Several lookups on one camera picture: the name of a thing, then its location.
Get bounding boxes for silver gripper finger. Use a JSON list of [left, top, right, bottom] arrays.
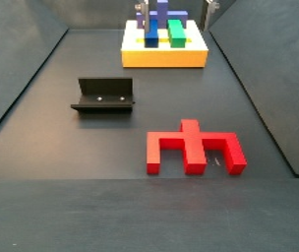
[[135, 0, 150, 32], [204, 0, 221, 30]]

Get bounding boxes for red E-shaped block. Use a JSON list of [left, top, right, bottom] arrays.
[[147, 119, 248, 175]]

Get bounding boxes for yellow board base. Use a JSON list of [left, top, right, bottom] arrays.
[[121, 20, 209, 68]]

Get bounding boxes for purple cross block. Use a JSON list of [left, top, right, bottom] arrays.
[[137, 0, 188, 29]]

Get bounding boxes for blue bar block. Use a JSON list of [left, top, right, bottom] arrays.
[[145, 20, 159, 48]]

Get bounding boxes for green bar block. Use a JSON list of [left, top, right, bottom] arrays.
[[169, 20, 188, 48]]

